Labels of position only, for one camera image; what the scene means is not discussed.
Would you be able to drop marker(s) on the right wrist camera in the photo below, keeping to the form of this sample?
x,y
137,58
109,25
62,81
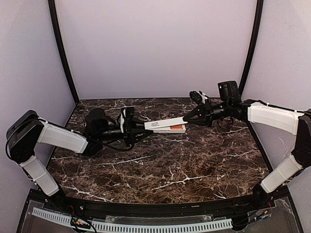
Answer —
x,y
199,97

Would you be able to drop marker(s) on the right black frame post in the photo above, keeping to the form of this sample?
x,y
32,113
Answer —
x,y
252,45

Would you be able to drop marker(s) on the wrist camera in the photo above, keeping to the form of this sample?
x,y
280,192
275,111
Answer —
x,y
126,116
199,97

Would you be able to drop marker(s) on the white battery cover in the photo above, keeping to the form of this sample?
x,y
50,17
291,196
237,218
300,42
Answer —
x,y
164,123

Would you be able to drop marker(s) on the black frame post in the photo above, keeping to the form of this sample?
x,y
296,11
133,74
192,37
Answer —
x,y
61,50
252,45

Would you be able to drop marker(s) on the white slotted cable duct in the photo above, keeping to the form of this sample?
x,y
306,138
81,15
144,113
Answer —
x,y
122,224

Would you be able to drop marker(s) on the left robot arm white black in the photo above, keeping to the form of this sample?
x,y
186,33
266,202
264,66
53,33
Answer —
x,y
100,131

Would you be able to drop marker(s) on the orange battery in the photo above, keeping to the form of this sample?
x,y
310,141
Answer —
x,y
177,127

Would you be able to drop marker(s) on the white remote control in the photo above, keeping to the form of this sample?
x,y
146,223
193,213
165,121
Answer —
x,y
166,130

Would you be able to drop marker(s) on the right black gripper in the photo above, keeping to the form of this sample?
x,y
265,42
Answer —
x,y
207,114

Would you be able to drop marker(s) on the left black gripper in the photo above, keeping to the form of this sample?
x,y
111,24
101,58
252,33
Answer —
x,y
131,131

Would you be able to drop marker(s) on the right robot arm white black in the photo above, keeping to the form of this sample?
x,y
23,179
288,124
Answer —
x,y
296,122

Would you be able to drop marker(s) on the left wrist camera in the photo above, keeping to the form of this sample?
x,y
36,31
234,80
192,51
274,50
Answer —
x,y
126,116

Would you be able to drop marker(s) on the left black frame post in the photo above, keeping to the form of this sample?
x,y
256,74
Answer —
x,y
61,50

